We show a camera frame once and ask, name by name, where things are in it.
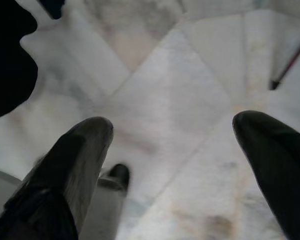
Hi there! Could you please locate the black shirt red trim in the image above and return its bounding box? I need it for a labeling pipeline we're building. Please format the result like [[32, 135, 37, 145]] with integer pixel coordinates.
[[0, 0, 66, 121]]

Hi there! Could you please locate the black robot foot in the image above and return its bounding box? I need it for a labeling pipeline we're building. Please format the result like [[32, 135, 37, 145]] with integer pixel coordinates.
[[106, 163, 130, 192]]

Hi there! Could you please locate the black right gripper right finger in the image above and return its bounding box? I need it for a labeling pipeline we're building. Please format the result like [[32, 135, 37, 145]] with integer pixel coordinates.
[[232, 109, 300, 240]]

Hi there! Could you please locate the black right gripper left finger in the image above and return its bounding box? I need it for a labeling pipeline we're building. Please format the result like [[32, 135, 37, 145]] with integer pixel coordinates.
[[0, 116, 115, 240]]

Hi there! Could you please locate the silver metal clothes rack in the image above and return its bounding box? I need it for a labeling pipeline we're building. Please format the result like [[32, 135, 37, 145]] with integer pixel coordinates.
[[268, 32, 300, 91]]

